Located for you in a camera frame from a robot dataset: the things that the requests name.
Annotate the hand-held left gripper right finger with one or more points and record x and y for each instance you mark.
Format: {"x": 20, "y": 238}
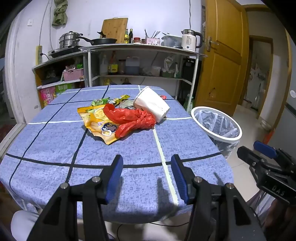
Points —
{"x": 180, "y": 178}

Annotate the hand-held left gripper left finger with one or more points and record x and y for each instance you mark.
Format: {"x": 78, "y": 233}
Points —
{"x": 114, "y": 178}

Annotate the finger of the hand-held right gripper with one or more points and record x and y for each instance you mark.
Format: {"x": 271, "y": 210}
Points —
{"x": 264, "y": 149}
{"x": 246, "y": 154}

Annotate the white trash bin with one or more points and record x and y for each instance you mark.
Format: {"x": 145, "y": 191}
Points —
{"x": 225, "y": 139}

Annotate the yellow snack packet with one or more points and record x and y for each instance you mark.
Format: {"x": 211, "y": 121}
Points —
{"x": 97, "y": 122}

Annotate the red plastic bag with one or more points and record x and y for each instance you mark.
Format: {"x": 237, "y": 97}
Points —
{"x": 129, "y": 115}

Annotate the clear plastic wrapper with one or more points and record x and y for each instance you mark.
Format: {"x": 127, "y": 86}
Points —
{"x": 127, "y": 104}

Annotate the green snack packet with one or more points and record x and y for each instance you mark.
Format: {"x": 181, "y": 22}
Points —
{"x": 100, "y": 102}

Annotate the yellow green wrapper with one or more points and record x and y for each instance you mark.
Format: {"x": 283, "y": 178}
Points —
{"x": 119, "y": 99}

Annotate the white paper bucket cup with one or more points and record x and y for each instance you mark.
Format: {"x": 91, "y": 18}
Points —
{"x": 150, "y": 102}

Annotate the red and white packet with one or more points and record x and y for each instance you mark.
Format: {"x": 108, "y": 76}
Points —
{"x": 162, "y": 96}

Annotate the red plastic object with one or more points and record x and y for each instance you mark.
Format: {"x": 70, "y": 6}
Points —
{"x": 268, "y": 137}

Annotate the grey bin liner bag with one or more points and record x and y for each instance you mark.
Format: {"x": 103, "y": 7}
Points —
{"x": 217, "y": 125}

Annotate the blue checked tablecloth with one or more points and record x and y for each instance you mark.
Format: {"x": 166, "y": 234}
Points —
{"x": 57, "y": 143}

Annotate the green plastic bottle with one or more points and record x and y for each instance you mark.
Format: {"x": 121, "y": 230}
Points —
{"x": 188, "y": 103}

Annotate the wooden door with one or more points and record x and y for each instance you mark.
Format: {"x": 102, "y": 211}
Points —
{"x": 222, "y": 69}

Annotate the large yellow oil bottle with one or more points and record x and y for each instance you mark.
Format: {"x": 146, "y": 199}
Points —
{"x": 107, "y": 82}

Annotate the large dark liquid bottle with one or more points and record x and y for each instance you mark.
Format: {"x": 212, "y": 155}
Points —
{"x": 126, "y": 81}

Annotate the white stool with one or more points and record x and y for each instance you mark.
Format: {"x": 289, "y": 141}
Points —
{"x": 23, "y": 222}

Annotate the green cardboard box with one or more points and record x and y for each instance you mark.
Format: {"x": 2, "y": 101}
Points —
{"x": 64, "y": 89}

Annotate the pink cardboard box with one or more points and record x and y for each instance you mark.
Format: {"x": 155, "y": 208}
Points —
{"x": 48, "y": 96}

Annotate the white plastic tub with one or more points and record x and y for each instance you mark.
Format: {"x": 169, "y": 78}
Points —
{"x": 156, "y": 71}

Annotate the brown jar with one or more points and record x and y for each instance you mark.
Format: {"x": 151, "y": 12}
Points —
{"x": 121, "y": 67}

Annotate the pink plastic basket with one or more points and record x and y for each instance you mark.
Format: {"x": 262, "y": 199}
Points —
{"x": 72, "y": 75}

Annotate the sauce bottle yellow label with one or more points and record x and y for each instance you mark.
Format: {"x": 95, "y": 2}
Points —
{"x": 113, "y": 67}

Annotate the plastic jug dark liquid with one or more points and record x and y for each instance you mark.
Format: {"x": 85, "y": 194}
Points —
{"x": 132, "y": 67}

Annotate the white plastic bottle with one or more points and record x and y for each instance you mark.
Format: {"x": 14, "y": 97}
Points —
{"x": 104, "y": 66}

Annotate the white plastic bag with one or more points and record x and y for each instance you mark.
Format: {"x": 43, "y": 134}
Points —
{"x": 168, "y": 66}

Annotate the small green bag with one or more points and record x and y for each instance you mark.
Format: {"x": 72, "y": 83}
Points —
{"x": 79, "y": 66}

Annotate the white electric kettle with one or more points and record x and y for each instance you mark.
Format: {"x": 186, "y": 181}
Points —
{"x": 188, "y": 41}

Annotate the wooden side cabinet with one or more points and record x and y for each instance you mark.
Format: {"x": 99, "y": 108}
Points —
{"x": 38, "y": 76}

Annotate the metal shelf rack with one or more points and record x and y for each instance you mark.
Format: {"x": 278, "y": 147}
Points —
{"x": 138, "y": 46}

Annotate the clear plastic container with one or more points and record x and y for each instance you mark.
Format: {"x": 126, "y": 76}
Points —
{"x": 171, "y": 41}

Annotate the black induction cooker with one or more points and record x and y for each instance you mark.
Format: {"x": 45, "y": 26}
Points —
{"x": 62, "y": 52}

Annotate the black frying pan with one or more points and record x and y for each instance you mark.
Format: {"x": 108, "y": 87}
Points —
{"x": 104, "y": 41}

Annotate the pink chopstick holder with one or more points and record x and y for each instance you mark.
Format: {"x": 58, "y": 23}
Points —
{"x": 152, "y": 41}

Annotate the red lid jar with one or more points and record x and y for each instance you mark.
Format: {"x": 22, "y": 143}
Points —
{"x": 137, "y": 40}

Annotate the dark glass bottle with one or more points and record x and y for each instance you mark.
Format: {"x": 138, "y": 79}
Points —
{"x": 131, "y": 37}

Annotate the steel steamer pot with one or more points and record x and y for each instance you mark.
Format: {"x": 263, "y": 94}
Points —
{"x": 69, "y": 40}

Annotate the yellow power strip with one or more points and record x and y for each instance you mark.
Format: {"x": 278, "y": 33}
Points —
{"x": 38, "y": 54}

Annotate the bundle of chopsticks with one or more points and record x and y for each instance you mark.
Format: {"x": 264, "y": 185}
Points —
{"x": 152, "y": 34}

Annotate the wooden cutting board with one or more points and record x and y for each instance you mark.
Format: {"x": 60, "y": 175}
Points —
{"x": 115, "y": 27}

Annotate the hanging green cloth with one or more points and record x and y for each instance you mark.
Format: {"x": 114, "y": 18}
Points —
{"x": 59, "y": 14}

